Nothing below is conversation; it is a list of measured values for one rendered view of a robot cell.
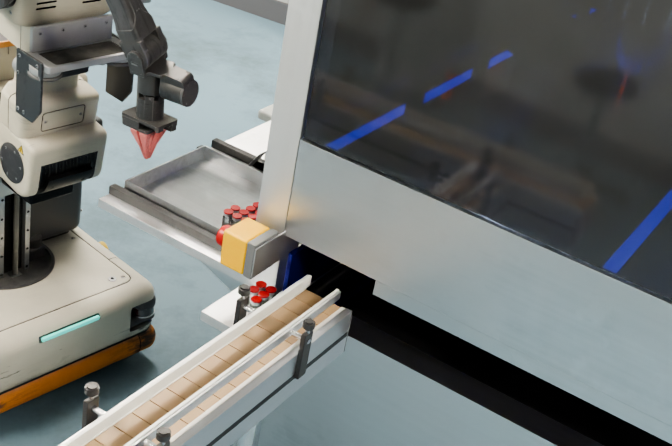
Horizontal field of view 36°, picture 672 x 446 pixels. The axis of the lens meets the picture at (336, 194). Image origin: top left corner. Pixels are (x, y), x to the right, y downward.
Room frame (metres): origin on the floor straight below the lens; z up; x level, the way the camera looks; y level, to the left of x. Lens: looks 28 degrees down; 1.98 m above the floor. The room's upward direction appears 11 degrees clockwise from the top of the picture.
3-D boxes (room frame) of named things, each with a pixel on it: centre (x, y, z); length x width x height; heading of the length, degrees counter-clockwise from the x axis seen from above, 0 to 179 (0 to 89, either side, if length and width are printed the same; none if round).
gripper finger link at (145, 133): (1.93, 0.42, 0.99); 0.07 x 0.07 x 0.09; 61
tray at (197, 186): (1.90, 0.23, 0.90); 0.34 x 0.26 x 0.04; 62
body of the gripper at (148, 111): (1.93, 0.41, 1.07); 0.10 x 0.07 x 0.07; 61
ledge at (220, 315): (1.54, 0.11, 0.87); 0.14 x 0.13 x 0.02; 62
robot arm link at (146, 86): (1.92, 0.41, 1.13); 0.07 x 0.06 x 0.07; 66
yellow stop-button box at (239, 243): (1.57, 0.14, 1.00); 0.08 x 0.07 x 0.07; 62
